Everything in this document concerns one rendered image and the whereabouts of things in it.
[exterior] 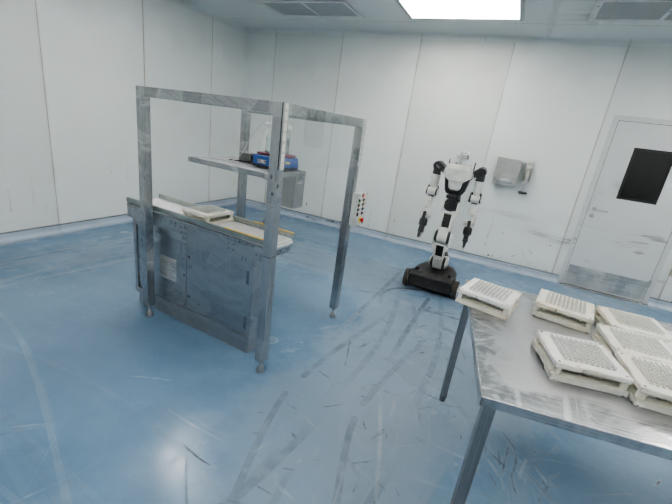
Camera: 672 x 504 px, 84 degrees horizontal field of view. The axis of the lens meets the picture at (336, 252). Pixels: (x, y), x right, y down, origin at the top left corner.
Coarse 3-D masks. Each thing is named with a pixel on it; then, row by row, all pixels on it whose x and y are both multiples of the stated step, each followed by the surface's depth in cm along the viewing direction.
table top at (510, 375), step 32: (480, 320) 168; (512, 320) 172; (544, 320) 177; (480, 352) 141; (512, 352) 145; (480, 384) 122; (512, 384) 125; (544, 384) 127; (544, 416) 113; (576, 416) 113; (608, 416) 115; (640, 416) 117; (640, 448) 107
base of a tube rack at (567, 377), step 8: (536, 344) 148; (536, 352) 146; (544, 352) 143; (544, 360) 137; (544, 368) 136; (552, 376) 130; (560, 376) 129; (568, 376) 129; (576, 376) 130; (584, 376) 130; (576, 384) 128; (584, 384) 128; (592, 384) 127; (600, 384) 127; (608, 384) 127; (616, 384) 128; (608, 392) 127; (616, 392) 126; (624, 392) 125
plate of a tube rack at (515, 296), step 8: (472, 280) 195; (464, 288) 183; (472, 296) 178; (480, 296) 176; (488, 296) 177; (504, 296) 180; (512, 296) 181; (520, 296) 184; (496, 304) 172; (504, 304) 170; (512, 304) 172
